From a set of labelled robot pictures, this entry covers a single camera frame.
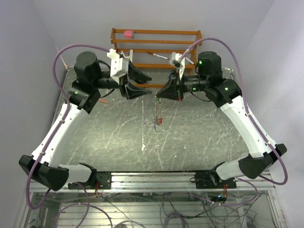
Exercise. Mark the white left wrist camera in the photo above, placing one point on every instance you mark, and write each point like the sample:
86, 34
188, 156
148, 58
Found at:
119, 66

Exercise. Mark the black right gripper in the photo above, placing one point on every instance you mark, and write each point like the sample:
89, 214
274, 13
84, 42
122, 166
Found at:
174, 90

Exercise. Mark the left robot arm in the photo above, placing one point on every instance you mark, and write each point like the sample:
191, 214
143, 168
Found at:
44, 164

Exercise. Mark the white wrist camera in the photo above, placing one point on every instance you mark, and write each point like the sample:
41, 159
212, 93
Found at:
178, 61
119, 66

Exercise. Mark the red white marker pen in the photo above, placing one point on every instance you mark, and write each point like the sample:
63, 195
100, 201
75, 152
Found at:
157, 55

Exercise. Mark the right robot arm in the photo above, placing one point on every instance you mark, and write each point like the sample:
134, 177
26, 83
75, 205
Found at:
227, 96

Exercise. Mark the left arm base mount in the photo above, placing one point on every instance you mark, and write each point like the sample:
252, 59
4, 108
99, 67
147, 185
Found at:
97, 180

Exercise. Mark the white plastic clamp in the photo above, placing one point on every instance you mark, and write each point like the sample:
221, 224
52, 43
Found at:
128, 54

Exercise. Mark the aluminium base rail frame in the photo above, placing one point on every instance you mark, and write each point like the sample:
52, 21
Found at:
171, 182

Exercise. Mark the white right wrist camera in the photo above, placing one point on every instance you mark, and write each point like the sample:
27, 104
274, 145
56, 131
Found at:
178, 61

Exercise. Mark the pink eraser block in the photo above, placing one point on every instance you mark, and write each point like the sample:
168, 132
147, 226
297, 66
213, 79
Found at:
128, 34

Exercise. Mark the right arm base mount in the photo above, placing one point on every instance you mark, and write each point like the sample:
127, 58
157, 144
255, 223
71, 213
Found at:
208, 179

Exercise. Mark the round metal keyring disc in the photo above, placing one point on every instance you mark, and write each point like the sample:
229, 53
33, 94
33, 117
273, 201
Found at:
157, 111

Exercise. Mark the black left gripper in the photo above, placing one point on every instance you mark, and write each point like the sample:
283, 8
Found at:
129, 93

